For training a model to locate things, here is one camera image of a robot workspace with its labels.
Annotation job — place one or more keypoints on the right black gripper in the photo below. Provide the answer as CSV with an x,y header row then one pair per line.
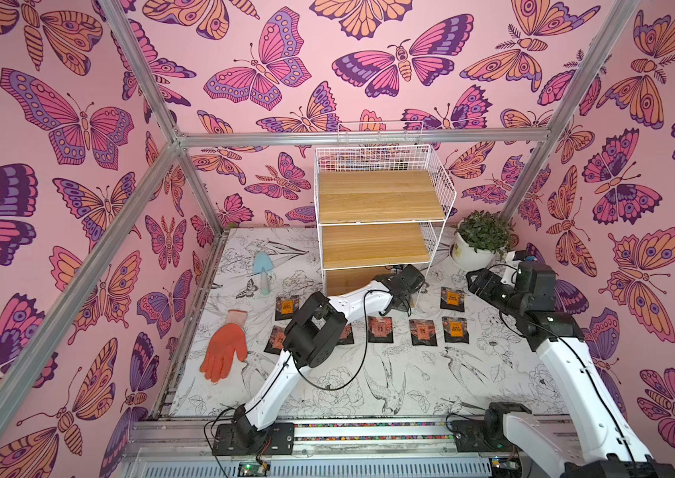
x,y
479,281

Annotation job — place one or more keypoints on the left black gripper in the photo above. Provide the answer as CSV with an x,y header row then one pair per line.
x,y
407,305

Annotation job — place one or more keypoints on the orange jasmine tea bag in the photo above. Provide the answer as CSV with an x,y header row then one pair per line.
x,y
452,299
286,307
455,330

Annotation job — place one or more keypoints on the bottom-shelf black tea bag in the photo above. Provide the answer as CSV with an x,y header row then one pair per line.
x,y
380,330
346,338

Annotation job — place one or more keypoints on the middle-shelf black tea bag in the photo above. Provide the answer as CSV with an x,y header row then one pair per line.
x,y
275,343
423,333

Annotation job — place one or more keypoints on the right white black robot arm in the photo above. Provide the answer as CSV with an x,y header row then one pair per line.
x,y
608,446

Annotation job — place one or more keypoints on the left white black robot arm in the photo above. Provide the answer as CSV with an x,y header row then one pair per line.
x,y
309,339

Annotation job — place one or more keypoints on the bottom wooden shelf board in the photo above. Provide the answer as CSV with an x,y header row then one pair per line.
x,y
342,281

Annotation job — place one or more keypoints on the wooden shelf board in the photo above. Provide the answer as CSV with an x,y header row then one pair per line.
x,y
342,281
363,246
364,197

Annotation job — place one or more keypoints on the middle wooden shelf board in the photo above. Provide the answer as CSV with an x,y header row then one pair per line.
x,y
363,246

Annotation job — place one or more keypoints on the top wooden shelf board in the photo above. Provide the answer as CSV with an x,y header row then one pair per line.
x,y
364,197

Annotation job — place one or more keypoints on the green potted plant white pot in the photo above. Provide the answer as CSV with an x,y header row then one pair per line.
x,y
480,238

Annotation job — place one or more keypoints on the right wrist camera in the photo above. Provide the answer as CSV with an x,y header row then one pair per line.
x,y
521,259

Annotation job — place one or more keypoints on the white wire shelf rack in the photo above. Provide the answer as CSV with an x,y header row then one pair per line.
x,y
347,158

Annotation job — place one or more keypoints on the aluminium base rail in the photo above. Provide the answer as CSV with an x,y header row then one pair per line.
x,y
437,446

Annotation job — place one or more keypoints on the aluminium frame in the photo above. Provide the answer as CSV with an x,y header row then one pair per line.
x,y
21,378

